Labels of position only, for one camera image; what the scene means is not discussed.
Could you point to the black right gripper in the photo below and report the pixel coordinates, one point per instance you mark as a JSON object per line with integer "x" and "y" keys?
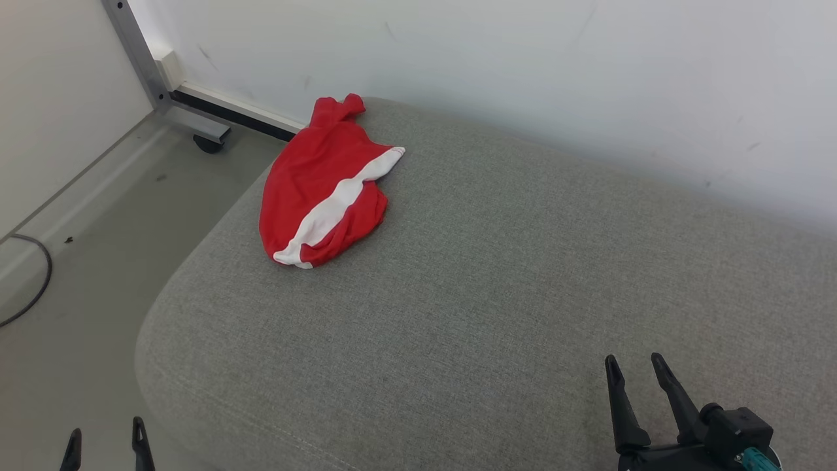
{"x": 660, "y": 461}

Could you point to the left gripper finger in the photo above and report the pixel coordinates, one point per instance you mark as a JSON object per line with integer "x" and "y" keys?
{"x": 72, "y": 458}
{"x": 142, "y": 454}

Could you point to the red garment with white stripes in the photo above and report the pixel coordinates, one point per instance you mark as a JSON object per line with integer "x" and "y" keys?
{"x": 307, "y": 176}

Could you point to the black caster wheel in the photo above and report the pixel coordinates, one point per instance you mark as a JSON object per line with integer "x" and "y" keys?
{"x": 209, "y": 145}

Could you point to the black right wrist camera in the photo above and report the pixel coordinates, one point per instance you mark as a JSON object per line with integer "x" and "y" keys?
{"x": 739, "y": 428}

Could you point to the teal right camera connector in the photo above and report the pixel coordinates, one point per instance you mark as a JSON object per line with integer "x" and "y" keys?
{"x": 755, "y": 461}

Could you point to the black strip under rail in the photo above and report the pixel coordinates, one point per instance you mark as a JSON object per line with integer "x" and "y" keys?
{"x": 229, "y": 116}

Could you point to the white wall rail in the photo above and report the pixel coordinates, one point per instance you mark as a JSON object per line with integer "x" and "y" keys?
{"x": 169, "y": 69}

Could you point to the grey metal frame post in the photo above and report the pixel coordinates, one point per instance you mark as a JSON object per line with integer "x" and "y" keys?
{"x": 140, "y": 59}

